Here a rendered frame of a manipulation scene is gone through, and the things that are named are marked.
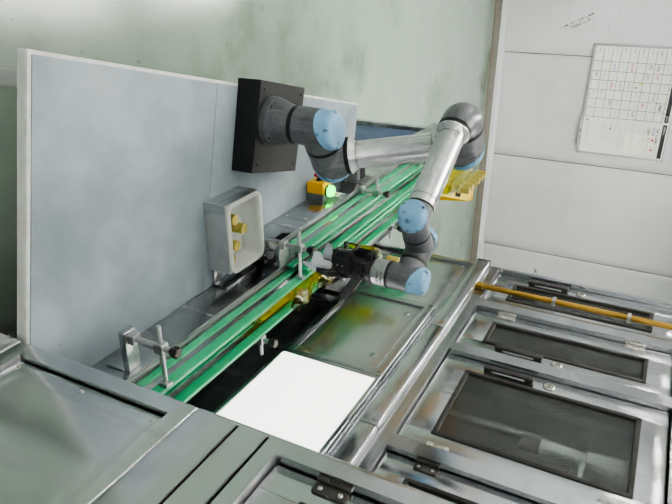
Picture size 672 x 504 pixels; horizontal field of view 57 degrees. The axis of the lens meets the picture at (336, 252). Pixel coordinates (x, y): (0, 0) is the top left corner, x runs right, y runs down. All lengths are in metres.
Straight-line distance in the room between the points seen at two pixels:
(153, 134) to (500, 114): 6.48
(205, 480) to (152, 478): 0.09
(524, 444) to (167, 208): 1.14
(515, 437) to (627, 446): 0.28
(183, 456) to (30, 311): 0.57
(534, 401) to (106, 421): 1.19
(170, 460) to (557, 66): 6.97
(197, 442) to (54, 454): 0.24
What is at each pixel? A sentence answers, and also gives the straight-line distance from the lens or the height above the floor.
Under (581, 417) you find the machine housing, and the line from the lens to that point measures 1.91.
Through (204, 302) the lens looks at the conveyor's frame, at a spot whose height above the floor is 0.80.
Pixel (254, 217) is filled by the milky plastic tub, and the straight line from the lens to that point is 1.99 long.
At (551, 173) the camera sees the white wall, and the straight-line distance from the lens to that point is 7.92.
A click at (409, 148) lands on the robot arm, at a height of 1.24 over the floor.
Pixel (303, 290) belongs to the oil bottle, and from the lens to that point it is 2.00.
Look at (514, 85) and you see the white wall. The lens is 7.79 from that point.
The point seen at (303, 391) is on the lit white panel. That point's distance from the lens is 1.80.
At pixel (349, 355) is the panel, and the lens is 1.95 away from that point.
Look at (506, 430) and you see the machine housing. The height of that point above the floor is 1.69.
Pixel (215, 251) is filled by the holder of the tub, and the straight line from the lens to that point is 1.92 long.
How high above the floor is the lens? 1.90
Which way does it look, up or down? 25 degrees down
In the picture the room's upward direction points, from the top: 102 degrees clockwise
